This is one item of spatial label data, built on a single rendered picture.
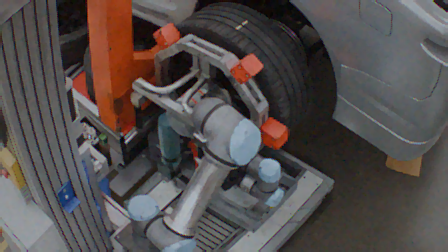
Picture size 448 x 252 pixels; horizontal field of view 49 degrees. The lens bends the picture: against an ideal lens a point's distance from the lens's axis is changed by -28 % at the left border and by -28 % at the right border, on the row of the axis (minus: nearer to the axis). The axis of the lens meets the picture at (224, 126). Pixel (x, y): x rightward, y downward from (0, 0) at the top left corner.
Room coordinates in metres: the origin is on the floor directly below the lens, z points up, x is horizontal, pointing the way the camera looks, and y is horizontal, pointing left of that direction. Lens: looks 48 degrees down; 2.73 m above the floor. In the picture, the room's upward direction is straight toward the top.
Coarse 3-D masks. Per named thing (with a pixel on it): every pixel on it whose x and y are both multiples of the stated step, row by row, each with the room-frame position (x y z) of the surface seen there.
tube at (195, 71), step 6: (198, 60) 1.85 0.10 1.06; (192, 66) 1.87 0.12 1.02; (198, 66) 1.85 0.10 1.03; (192, 72) 1.84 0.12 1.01; (198, 72) 1.84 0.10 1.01; (180, 78) 1.81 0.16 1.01; (186, 78) 1.81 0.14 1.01; (138, 84) 1.80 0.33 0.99; (144, 84) 1.78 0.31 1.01; (150, 84) 1.78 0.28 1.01; (174, 84) 1.77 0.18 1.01; (180, 84) 1.78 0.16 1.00; (150, 90) 1.76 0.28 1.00; (156, 90) 1.75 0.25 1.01; (162, 90) 1.75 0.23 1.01; (168, 90) 1.75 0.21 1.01; (174, 90) 1.76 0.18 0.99
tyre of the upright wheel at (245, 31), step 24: (192, 24) 1.99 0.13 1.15; (216, 24) 1.95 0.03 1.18; (240, 24) 1.96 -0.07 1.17; (264, 24) 1.98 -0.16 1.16; (240, 48) 1.83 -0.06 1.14; (264, 48) 1.85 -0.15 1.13; (288, 48) 1.91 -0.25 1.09; (264, 72) 1.77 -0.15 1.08; (288, 72) 1.82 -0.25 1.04; (264, 96) 1.76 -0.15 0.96; (288, 96) 1.76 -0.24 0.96; (288, 120) 1.73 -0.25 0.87
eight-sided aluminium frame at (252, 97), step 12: (192, 36) 1.94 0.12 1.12; (168, 48) 1.95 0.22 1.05; (180, 48) 1.91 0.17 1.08; (192, 48) 1.87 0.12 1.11; (204, 48) 1.89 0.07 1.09; (216, 48) 1.86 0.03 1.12; (156, 60) 2.00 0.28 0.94; (168, 60) 2.02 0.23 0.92; (204, 60) 1.83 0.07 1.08; (216, 60) 1.80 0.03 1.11; (228, 60) 1.79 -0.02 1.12; (156, 72) 2.00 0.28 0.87; (168, 72) 2.02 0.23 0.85; (228, 72) 1.76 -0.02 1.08; (156, 84) 2.01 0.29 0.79; (168, 84) 2.02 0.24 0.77; (240, 84) 1.73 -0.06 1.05; (252, 84) 1.75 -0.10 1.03; (168, 96) 1.99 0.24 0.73; (252, 96) 1.73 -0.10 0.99; (252, 108) 1.69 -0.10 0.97; (264, 108) 1.70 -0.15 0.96; (252, 120) 1.69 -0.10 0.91; (264, 120) 1.71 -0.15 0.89; (192, 132) 1.88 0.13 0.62; (264, 144) 1.71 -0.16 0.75
